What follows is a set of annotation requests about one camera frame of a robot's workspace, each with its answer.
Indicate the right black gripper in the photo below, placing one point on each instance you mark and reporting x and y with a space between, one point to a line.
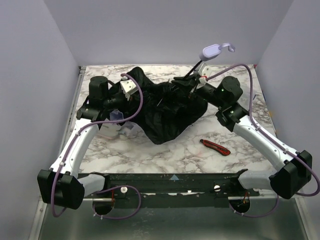
189 83

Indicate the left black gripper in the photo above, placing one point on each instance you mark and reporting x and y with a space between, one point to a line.
119 98

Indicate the pink zippered umbrella case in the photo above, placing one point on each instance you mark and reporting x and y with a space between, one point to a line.
112 131

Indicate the lavender umbrella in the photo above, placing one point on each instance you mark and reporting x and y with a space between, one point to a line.
166 110

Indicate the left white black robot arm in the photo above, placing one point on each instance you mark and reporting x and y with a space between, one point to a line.
60 184

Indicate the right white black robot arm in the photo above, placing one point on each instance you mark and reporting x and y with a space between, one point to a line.
291 168

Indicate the red black utility knife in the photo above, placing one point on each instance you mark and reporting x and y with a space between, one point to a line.
216 147

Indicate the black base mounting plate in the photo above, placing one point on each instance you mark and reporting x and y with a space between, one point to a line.
174 190

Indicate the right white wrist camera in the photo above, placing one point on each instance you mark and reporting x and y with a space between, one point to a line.
203 71

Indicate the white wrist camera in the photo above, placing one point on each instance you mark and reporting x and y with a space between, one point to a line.
128 87
203 71

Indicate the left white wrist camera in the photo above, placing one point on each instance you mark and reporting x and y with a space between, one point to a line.
128 87

